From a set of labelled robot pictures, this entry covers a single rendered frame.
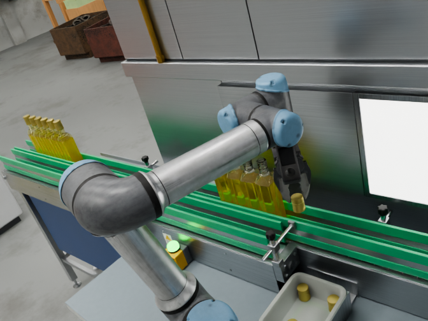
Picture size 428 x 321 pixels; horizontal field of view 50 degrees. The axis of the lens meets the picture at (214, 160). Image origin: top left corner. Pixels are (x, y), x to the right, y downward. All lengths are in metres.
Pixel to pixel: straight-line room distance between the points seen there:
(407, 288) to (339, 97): 0.54
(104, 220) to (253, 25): 0.77
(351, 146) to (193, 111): 0.63
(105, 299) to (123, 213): 0.93
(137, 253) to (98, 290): 0.77
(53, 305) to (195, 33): 2.07
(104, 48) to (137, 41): 5.87
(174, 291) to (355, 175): 0.63
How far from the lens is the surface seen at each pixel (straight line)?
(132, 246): 1.02
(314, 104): 1.34
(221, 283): 1.59
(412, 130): 1.26
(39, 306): 3.16
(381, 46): 1.22
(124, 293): 1.72
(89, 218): 0.86
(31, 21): 12.66
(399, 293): 1.38
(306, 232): 1.41
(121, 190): 0.84
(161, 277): 1.09
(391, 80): 1.22
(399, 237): 1.37
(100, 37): 7.58
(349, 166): 1.40
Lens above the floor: 1.85
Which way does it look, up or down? 29 degrees down
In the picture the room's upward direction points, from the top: 17 degrees counter-clockwise
